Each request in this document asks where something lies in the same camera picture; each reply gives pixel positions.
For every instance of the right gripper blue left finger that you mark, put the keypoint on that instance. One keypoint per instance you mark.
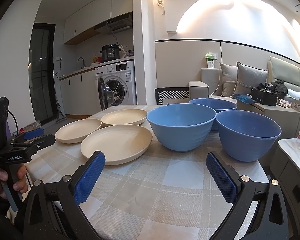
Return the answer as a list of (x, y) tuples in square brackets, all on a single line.
[(86, 176)]

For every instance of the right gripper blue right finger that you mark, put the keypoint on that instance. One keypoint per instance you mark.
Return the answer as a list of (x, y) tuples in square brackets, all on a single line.
[(226, 178)]

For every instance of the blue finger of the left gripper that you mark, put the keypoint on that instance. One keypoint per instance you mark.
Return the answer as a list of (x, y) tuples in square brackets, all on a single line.
[(41, 143), (33, 134)]

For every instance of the cream plate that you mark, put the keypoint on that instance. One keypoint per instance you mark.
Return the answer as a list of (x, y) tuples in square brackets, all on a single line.
[(125, 117), (120, 144), (77, 131)]

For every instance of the cream plate front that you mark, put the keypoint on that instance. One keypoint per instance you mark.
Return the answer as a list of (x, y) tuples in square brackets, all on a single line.
[(120, 144)]

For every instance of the blue bowl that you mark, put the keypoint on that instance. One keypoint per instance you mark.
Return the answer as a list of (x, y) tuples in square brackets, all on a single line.
[(246, 136), (181, 127), (217, 104)]

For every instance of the cream plate back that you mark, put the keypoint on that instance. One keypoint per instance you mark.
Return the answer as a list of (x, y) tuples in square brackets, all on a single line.
[(125, 117)]

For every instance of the blue bowl back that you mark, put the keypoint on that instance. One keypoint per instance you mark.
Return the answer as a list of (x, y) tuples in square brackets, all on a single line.
[(217, 104)]

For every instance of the beige checked tablecloth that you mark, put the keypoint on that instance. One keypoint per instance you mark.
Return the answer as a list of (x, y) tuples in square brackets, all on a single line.
[(163, 194)]

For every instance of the grey drawer cabinet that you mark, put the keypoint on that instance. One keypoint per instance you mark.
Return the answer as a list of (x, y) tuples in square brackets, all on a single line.
[(287, 118)]

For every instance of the white washing machine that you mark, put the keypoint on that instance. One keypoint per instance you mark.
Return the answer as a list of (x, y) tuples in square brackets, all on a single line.
[(118, 78)]

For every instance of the black storage box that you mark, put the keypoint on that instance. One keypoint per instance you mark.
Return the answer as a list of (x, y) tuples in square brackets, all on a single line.
[(262, 97)]

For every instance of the grey sofa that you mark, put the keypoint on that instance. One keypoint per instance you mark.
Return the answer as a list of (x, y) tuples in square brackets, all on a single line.
[(210, 85)]

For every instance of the black patterned chair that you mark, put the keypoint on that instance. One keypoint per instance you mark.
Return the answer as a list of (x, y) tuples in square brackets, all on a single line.
[(169, 95)]

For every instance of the black pressure cooker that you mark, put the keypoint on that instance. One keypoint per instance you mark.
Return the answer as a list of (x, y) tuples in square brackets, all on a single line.
[(110, 52)]

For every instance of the grey cushion right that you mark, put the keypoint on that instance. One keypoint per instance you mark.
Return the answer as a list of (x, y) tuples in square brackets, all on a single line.
[(248, 78)]

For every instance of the grey cushion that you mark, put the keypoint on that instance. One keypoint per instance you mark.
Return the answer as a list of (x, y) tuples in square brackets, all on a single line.
[(248, 78), (229, 78)]

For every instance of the black jacket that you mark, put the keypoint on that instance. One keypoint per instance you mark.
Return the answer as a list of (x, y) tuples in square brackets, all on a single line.
[(277, 87)]

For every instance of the grey cushion left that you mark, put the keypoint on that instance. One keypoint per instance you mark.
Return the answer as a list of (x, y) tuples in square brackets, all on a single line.
[(229, 78)]

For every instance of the white upper cabinets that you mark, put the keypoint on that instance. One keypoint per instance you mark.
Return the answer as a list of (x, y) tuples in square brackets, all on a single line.
[(81, 24)]

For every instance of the range hood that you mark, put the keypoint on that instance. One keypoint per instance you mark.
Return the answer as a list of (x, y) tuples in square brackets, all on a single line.
[(115, 25)]

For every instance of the green white wall box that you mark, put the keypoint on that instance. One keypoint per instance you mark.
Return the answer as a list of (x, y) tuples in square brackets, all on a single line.
[(210, 57)]

